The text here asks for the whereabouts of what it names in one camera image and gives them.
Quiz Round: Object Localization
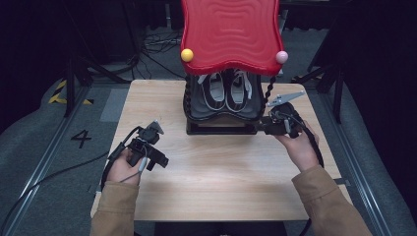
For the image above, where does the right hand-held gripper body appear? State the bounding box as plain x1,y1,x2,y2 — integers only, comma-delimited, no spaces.
267,90,306,139

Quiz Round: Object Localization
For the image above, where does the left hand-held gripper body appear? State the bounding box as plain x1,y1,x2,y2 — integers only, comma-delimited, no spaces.
127,120,165,167

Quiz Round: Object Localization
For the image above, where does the black canvas sneaker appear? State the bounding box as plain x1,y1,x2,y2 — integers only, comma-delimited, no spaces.
223,68,254,113
197,70,227,112

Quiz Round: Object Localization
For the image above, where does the red and black shoe rack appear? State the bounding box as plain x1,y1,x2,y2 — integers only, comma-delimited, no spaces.
179,0,289,136

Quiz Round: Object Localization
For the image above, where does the person's left hand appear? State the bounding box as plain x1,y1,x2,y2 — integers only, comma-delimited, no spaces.
106,148,148,187

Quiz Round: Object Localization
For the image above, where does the person's right hand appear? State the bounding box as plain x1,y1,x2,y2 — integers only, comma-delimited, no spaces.
274,120,322,173

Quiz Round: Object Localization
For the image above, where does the black tripod stand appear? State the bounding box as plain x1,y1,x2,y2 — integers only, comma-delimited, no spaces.
62,0,133,118
290,62,346,125

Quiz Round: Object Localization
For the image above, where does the pink ball knob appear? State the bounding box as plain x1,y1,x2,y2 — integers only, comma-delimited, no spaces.
275,50,289,65

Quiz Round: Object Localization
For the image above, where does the yellow ball knob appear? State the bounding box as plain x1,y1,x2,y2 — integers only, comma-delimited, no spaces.
180,48,195,63

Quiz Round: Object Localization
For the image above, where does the yellow and black floor tape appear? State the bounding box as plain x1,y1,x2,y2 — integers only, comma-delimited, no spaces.
47,80,95,106

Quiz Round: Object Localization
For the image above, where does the grey left gripper cable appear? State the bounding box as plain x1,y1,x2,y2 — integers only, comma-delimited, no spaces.
119,147,149,184

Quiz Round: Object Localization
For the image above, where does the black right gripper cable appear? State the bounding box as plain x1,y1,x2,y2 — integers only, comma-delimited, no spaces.
277,110,326,169

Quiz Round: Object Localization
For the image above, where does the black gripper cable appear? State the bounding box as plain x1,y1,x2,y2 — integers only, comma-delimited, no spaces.
100,125,145,192
277,110,326,169

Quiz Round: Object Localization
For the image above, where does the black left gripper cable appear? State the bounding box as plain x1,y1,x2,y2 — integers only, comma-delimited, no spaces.
100,125,145,192

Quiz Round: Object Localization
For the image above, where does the bundle of floor cables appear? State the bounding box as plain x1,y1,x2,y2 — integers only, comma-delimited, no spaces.
131,28,185,82

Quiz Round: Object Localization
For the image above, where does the black floor cable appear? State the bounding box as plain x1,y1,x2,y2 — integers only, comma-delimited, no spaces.
0,150,110,235

